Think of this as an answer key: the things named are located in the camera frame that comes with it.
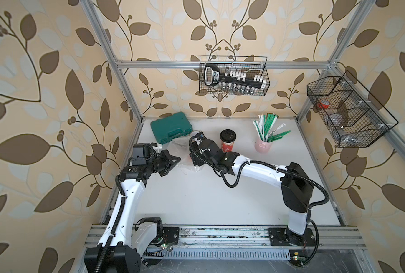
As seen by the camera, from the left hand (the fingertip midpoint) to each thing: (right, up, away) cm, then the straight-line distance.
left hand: (178, 156), depth 74 cm
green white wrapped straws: (+45, +15, +20) cm, 51 cm away
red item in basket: (+69, +25, +7) cm, 74 cm away
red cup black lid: (+24, +8, +17) cm, 30 cm away
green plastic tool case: (-15, +13, +38) cm, 43 cm away
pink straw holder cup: (+44, +3, +22) cm, 49 cm away
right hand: (+8, +1, +11) cm, 14 cm away
